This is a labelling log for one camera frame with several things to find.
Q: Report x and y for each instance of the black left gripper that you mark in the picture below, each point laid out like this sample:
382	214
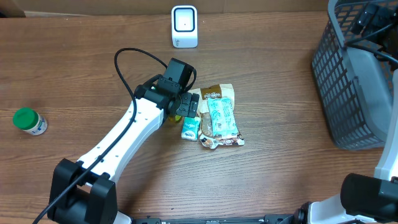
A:
189	104

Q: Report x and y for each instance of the yellow liquid bottle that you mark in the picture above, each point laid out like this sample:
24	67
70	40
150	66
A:
175	118

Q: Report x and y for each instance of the small white teal box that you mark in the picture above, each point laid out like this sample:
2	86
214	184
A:
190	128

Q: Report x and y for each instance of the teal snack package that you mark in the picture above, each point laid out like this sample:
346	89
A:
222	118

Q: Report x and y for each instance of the brown beige snack pouch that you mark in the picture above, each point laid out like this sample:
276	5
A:
205	133

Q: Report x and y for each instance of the green lid white jar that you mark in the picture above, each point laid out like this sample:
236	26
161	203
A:
30	121

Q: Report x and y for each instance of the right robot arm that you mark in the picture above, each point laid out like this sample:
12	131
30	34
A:
362	199

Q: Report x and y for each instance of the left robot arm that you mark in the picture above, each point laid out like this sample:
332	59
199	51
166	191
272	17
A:
85	191

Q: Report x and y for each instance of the white barcode scanner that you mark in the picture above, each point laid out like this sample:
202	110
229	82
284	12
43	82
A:
184	21

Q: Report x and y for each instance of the grey plastic basket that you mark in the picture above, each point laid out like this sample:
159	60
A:
353	77

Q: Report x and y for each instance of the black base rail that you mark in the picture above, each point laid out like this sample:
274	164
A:
267	219

